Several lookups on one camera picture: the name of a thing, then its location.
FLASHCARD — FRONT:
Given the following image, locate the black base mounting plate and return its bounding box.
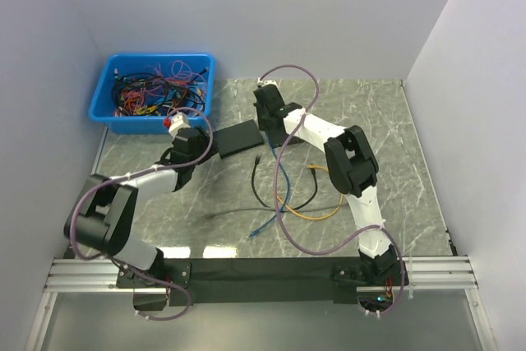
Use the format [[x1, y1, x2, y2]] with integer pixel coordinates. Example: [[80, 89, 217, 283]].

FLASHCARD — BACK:
[[163, 256, 409, 304]]

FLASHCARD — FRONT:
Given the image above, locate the blue ethernet cable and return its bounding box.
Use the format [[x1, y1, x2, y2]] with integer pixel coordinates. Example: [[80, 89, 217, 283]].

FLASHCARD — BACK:
[[247, 131, 293, 239]]

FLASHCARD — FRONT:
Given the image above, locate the aluminium rail frame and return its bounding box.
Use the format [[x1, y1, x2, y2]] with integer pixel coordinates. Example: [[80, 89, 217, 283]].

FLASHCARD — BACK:
[[44, 79, 494, 351]]

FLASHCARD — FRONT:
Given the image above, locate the tangled coloured cables bundle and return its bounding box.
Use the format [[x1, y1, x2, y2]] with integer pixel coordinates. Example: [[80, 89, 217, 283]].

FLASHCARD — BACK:
[[110, 60, 210, 118]]

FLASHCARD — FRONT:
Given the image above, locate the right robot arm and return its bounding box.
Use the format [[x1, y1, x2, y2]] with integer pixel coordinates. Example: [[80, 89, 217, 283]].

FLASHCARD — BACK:
[[254, 81, 408, 287]]

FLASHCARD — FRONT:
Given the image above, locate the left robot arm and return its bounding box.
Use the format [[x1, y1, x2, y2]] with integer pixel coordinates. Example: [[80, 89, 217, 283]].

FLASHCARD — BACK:
[[63, 127, 218, 287]]

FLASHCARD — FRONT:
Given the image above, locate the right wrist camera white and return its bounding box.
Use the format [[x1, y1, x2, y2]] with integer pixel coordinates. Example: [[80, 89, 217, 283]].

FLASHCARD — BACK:
[[256, 77, 278, 88]]

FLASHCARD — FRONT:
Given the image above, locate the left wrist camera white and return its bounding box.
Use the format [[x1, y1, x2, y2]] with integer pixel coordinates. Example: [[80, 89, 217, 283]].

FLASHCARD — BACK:
[[163, 112, 190, 137]]

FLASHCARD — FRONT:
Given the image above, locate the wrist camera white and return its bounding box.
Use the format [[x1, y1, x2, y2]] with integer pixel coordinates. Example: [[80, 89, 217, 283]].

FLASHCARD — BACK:
[[256, 77, 278, 88], [163, 112, 190, 137]]

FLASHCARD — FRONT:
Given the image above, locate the black ethernet cable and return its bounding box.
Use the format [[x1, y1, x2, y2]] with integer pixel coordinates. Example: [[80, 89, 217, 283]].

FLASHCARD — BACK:
[[251, 155, 318, 213]]

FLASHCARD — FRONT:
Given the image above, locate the blue plastic bin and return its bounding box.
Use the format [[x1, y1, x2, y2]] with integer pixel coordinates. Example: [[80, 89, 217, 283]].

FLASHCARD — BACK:
[[89, 53, 216, 135]]

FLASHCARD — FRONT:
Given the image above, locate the orange ethernet cable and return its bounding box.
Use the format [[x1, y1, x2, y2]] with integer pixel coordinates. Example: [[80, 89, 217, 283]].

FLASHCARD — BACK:
[[275, 164, 344, 220]]

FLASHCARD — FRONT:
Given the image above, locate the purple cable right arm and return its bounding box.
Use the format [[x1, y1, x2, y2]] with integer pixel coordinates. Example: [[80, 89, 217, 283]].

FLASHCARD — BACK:
[[258, 64, 408, 316]]

